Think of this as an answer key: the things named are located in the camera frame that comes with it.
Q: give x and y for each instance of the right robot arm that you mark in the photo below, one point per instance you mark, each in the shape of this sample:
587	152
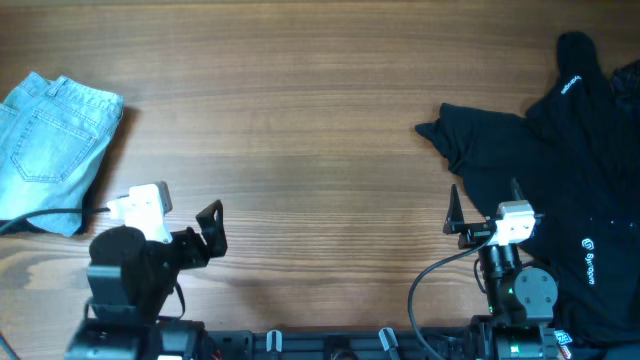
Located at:
520	296

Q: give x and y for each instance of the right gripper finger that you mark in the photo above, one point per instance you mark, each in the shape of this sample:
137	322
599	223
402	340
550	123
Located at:
516	190
454	220

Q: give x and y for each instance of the light blue denim shorts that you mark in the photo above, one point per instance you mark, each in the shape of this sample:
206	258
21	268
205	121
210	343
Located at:
54	135

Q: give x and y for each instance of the folded black garment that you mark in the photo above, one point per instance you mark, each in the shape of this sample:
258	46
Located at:
14	205

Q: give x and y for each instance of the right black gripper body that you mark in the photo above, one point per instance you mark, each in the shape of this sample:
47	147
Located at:
474	235

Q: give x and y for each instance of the dark patterned garment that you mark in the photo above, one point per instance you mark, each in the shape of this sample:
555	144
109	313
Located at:
624	83

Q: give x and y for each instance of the black shirt with white logo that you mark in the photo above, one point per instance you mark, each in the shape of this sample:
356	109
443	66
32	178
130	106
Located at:
575	155

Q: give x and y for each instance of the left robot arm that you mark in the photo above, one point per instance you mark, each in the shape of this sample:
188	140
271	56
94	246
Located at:
130	278

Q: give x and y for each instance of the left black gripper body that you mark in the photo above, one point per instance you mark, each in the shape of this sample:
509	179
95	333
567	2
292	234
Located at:
185	250

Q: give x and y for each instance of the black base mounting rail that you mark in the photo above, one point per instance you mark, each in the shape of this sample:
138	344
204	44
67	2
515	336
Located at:
460	343

